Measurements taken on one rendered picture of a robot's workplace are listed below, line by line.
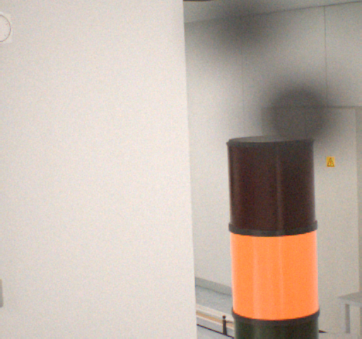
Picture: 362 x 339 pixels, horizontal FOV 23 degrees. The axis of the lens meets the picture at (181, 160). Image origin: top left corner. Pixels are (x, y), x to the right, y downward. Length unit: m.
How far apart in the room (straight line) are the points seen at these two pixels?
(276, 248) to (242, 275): 0.03
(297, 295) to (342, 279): 7.15
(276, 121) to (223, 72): 1.45
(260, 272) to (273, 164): 0.06
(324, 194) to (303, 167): 7.16
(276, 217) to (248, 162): 0.03
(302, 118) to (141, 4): 5.72
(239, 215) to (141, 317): 1.68
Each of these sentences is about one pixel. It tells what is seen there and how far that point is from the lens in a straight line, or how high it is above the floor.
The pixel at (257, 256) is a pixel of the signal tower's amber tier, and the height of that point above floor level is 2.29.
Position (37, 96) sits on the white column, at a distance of 1.98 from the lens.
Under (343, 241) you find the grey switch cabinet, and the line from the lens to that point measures 7.56.
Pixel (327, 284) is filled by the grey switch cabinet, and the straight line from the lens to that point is 7.79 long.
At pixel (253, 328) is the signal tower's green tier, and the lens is 0.50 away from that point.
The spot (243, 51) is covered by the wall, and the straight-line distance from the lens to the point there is 9.03.
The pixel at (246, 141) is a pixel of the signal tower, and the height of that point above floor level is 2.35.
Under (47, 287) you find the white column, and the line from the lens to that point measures 2.03.
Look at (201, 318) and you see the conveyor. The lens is 5.35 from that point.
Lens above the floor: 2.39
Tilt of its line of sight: 6 degrees down
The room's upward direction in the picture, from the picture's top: 2 degrees counter-clockwise
